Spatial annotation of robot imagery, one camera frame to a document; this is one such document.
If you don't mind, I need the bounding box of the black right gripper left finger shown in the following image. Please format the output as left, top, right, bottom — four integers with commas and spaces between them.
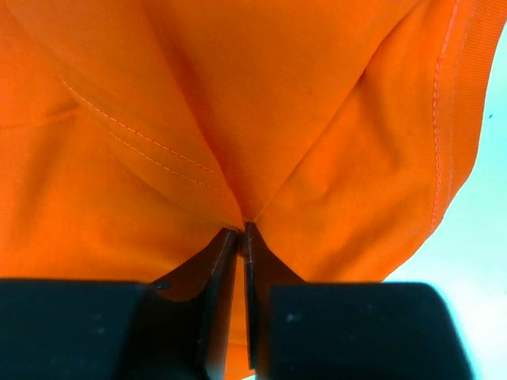
152, 229, 238, 379

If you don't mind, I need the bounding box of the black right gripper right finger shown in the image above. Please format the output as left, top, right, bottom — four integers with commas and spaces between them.
242, 222, 305, 371

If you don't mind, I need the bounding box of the orange t shirt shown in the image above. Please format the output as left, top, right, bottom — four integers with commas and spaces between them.
1, 1, 506, 379

